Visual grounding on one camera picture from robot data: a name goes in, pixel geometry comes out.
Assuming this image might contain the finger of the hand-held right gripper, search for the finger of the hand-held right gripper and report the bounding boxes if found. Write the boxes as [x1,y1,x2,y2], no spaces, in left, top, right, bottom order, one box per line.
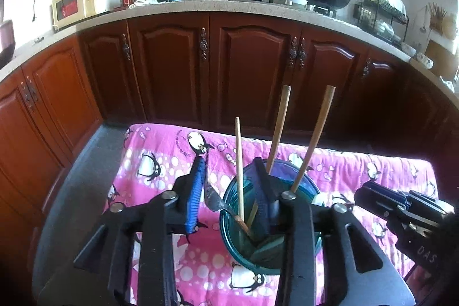
[354,180,411,221]

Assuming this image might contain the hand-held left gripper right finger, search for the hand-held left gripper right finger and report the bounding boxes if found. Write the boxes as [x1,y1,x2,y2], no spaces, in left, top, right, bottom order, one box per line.
[253,157,417,306]

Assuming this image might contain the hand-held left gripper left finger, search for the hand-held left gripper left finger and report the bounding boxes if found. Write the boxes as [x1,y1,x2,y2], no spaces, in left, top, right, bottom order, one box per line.
[38,153,210,306]

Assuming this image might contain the silver spoon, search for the silver spoon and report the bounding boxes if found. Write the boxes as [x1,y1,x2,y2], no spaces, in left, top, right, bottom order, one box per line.
[205,183,252,235]

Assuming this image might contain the white teal-rimmed utensil holder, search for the white teal-rimmed utensil holder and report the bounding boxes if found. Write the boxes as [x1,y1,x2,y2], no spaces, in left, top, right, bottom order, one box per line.
[219,159,321,276]

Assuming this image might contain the pink penguin blanket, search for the pink penguin blanket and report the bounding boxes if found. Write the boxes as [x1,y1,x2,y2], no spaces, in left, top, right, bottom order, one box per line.
[102,123,440,306]

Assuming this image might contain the brown wooden base cabinets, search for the brown wooden base cabinets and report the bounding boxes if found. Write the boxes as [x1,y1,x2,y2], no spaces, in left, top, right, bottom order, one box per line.
[0,10,459,256]

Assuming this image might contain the white power strip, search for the white power strip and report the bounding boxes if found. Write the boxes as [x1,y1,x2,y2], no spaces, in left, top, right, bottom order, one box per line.
[415,52,435,69]

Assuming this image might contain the wooden cutting board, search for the wooden cutting board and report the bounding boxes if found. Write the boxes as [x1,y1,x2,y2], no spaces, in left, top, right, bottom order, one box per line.
[424,39,459,81]

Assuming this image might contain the speckled stone kitchen countertop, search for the speckled stone kitchen countertop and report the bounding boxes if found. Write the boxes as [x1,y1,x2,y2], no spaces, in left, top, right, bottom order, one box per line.
[0,0,459,102]

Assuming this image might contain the cream microwave oven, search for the cream microwave oven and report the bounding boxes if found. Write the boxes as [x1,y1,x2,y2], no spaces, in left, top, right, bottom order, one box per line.
[52,0,99,29]

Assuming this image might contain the dark round appliance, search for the dark round appliance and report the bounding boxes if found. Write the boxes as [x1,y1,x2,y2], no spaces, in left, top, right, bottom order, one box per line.
[0,19,17,68]

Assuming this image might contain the black wire dish rack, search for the black wire dish rack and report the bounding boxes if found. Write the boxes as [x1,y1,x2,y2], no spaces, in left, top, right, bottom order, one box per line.
[353,0,410,45]

